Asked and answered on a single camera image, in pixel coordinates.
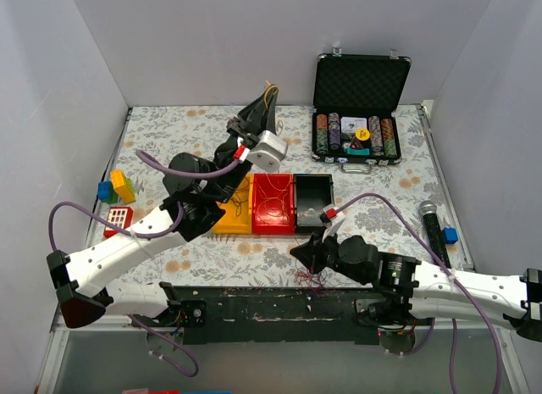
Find purple thin wire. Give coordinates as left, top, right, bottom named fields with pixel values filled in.
left=228, top=177, right=253, bottom=219

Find yellow thin wire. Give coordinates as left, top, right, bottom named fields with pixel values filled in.
left=253, top=82, right=296, bottom=228

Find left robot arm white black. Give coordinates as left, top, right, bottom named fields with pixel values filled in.
left=47, top=84, right=288, bottom=329

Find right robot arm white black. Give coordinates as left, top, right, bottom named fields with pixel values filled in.
left=290, top=232, right=541, bottom=341

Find black plastic bin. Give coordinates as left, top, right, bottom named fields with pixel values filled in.
left=293, top=174, right=335, bottom=235

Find red plastic bin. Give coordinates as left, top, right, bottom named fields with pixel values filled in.
left=252, top=174, right=295, bottom=236

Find yellow plastic bin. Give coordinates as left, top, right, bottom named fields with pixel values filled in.
left=211, top=174, right=253, bottom=235

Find floral patterned table mat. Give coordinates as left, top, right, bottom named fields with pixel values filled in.
left=113, top=105, right=457, bottom=287

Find black handheld microphone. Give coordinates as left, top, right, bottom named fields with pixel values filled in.
left=418, top=201, right=451, bottom=269

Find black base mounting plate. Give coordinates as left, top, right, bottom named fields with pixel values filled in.
left=130, top=286, right=437, bottom=347

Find black poker chip case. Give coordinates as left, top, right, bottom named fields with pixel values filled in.
left=312, top=48, right=412, bottom=169

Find small blue block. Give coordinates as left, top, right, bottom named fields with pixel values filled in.
left=442, top=227, right=459, bottom=245

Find stacked colourful toy bricks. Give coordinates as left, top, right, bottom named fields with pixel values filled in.
left=97, top=169, right=136, bottom=205

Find red white toy brick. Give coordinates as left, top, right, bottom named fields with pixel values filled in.
left=107, top=206, right=133, bottom=230

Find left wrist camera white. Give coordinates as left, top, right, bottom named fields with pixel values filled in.
left=246, top=130, right=288, bottom=174

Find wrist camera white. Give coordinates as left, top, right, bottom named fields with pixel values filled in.
left=246, top=130, right=288, bottom=174
left=321, top=205, right=346, bottom=241

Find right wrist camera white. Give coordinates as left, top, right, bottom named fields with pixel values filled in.
left=321, top=205, right=346, bottom=241

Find leftover red purple wire tangle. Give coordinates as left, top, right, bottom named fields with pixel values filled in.
left=294, top=269, right=335, bottom=296

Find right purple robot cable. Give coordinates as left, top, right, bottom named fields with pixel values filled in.
left=338, top=193, right=503, bottom=394

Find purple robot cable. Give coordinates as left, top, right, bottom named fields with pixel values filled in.
left=47, top=150, right=246, bottom=377
left=338, top=193, right=503, bottom=394

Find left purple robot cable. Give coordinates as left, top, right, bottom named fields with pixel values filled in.
left=47, top=150, right=246, bottom=377

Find aluminium frame rail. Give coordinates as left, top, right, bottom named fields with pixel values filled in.
left=50, top=313, right=145, bottom=332

